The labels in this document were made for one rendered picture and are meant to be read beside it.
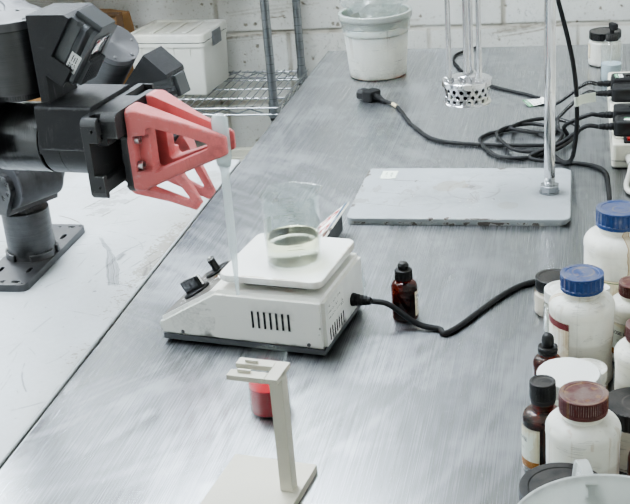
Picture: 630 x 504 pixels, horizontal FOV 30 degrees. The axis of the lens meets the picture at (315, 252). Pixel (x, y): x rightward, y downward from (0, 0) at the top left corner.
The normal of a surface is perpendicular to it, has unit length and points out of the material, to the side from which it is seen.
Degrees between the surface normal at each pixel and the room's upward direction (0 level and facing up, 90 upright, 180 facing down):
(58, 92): 90
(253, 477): 0
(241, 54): 90
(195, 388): 0
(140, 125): 90
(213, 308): 90
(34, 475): 0
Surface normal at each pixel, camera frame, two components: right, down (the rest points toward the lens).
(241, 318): -0.35, 0.40
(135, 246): -0.07, -0.91
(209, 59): 0.96, 0.08
